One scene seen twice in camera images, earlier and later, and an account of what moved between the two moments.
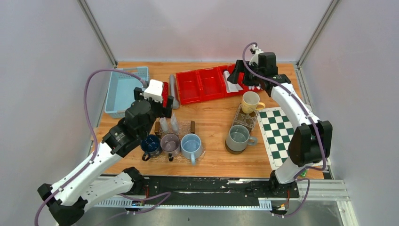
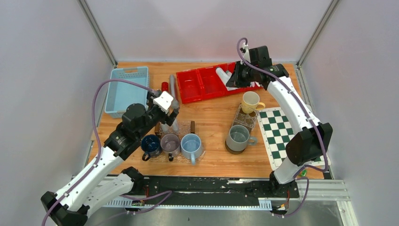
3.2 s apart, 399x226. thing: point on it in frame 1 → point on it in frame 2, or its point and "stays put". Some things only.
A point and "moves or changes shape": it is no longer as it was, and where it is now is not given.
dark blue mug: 151,145 stays put
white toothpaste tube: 231,87 moves or changes shape
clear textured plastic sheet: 246,120 stays put
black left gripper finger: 137,91 → 150,98
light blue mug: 191,147 stays put
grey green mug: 238,138 stays put
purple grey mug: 170,145 stays put
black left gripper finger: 167,111 → 171,119
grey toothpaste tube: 173,120 stays put
